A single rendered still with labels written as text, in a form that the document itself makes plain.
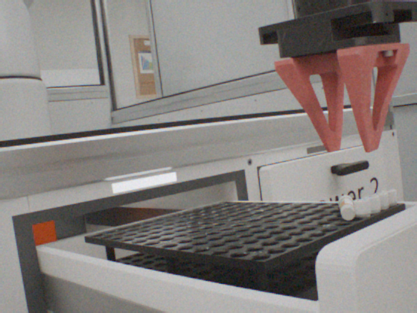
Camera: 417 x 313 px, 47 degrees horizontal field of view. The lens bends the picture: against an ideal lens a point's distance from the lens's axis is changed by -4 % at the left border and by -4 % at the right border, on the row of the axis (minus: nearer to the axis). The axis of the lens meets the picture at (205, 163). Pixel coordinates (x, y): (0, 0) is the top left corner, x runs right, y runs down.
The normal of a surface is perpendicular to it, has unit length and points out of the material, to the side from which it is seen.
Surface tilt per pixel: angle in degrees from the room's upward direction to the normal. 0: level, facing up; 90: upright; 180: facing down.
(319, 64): 90
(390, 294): 90
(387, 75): 73
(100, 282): 90
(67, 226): 90
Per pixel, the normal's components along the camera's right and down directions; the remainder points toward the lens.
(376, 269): 0.65, -0.05
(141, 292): -0.75, 0.14
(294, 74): -0.64, 0.55
